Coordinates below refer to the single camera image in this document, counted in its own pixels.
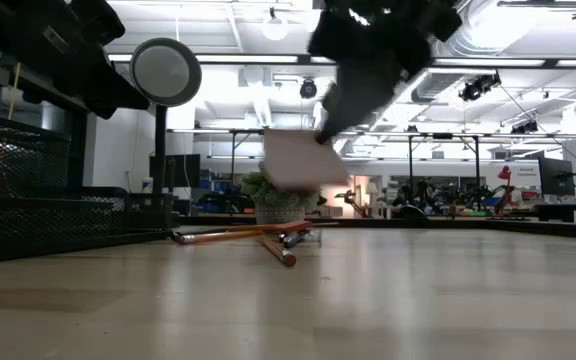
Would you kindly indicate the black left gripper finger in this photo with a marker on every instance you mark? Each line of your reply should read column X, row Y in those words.
column 113, row 95

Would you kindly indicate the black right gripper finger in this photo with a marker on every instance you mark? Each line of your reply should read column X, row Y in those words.
column 331, row 99
column 363, row 95

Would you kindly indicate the black mesh desk organizer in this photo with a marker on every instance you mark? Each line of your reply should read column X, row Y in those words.
column 43, row 220

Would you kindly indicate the black office desk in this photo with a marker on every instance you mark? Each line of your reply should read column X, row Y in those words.
column 568, row 207

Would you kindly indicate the black desk lamp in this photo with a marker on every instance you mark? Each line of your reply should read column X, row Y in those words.
column 165, row 72

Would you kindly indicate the overhead beam with light strips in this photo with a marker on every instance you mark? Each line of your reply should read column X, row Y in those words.
column 248, row 59

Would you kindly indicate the black computer monitor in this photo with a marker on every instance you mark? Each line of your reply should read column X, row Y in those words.
column 555, row 175
column 183, row 170

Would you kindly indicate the black ceiling spotlight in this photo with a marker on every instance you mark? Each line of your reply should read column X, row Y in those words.
column 478, row 87

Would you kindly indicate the artificial green potted plant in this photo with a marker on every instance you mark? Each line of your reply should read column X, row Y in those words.
column 278, row 210

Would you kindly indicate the red desk lamp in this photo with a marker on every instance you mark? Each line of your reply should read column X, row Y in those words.
column 505, row 175

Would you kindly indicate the black ceiling dome camera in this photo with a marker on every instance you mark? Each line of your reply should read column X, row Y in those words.
column 308, row 89

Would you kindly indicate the black aluminium table frame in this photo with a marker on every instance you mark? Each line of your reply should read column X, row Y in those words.
column 468, row 226

